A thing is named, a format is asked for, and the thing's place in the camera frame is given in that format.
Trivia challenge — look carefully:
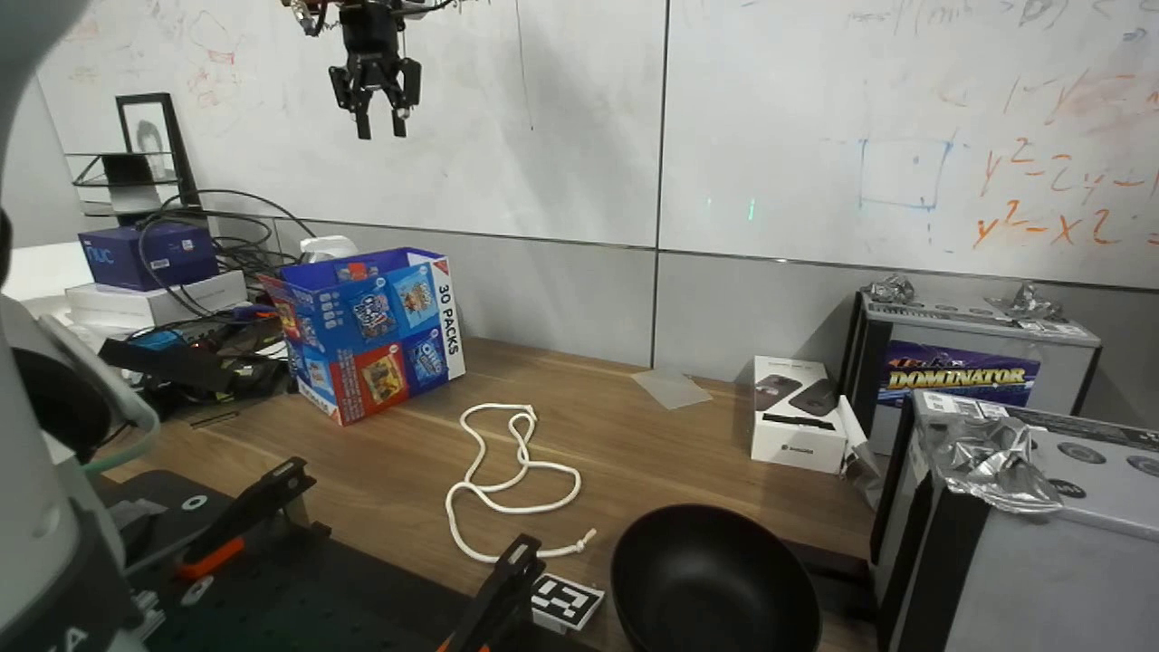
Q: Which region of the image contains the flat white box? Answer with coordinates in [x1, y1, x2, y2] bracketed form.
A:
[65, 263, 248, 337]

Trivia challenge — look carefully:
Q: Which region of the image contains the blue printed cardboard box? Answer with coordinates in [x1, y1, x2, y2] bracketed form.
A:
[263, 247, 470, 426]

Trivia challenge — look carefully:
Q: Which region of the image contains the black picture frame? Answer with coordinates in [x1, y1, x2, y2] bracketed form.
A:
[110, 87, 202, 212]

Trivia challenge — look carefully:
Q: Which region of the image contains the clear plastic sheet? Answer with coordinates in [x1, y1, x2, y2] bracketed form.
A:
[631, 365, 715, 414]

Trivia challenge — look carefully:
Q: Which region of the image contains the white braided rope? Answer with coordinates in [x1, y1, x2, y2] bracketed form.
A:
[441, 398, 602, 569]

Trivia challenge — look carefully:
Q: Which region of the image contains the crumpled aluminium foil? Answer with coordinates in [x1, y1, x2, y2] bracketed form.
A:
[925, 390, 1064, 521]

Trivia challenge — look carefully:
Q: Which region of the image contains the black bowl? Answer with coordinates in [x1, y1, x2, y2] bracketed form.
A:
[608, 505, 825, 652]

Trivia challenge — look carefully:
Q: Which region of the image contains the black electronics pile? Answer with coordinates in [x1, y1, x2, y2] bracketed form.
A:
[97, 303, 293, 420]

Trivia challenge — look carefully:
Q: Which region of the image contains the white phone box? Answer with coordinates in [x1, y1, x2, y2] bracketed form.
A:
[744, 351, 870, 478]

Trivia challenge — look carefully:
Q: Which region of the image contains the black white fiducial tag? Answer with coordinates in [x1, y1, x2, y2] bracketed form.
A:
[525, 569, 608, 642]

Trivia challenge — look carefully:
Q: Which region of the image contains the black bar clamp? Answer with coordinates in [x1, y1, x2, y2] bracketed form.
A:
[435, 534, 551, 652]

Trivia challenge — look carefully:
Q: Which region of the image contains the black clamp orange handle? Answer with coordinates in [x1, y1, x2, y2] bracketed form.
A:
[168, 453, 319, 588]

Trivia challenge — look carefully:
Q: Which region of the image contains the grey battery Dominator label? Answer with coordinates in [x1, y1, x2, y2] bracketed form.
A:
[838, 278, 1104, 468]

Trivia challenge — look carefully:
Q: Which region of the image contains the black coiled cable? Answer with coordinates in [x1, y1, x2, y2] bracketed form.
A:
[130, 185, 319, 319]

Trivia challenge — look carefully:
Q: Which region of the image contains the small dark blue box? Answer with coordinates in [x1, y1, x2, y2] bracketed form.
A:
[77, 212, 224, 293]

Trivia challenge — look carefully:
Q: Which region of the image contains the white round container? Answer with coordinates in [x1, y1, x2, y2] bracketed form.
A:
[298, 233, 360, 263]

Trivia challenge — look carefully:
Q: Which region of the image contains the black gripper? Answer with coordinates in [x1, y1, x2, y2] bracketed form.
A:
[325, 0, 426, 146]

